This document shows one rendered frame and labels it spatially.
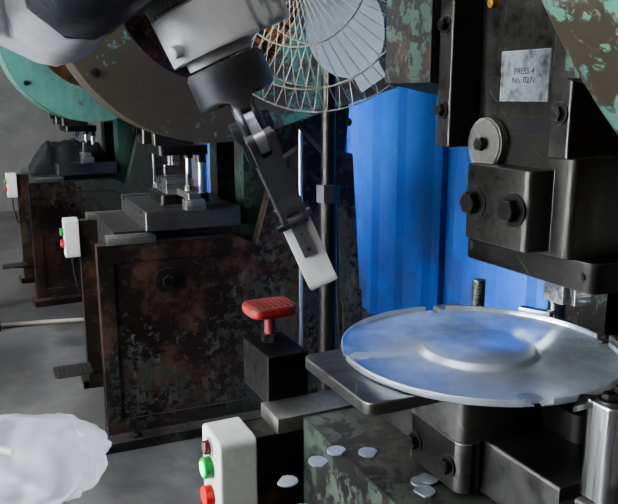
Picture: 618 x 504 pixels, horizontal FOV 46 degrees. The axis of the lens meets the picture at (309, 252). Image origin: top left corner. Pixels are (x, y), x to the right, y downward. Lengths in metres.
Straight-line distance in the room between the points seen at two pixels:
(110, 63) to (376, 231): 1.82
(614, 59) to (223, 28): 0.36
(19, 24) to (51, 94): 2.95
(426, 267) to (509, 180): 2.34
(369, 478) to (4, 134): 6.57
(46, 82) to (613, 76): 3.35
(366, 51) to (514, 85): 0.74
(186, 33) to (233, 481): 0.55
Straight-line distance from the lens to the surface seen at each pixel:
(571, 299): 0.84
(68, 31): 0.65
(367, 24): 1.48
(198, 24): 0.66
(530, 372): 0.75
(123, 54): 1.94
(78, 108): 3.67
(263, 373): 1.00
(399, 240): 3.24
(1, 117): 7.20
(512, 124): 0.79
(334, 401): 1.00
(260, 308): 1.00
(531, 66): 0.77
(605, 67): 0.40
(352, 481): 0.86
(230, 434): 0.95
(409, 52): 0.87
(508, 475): 0.76
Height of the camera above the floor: 1.05
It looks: 12 degrees down
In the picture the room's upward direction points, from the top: straight up
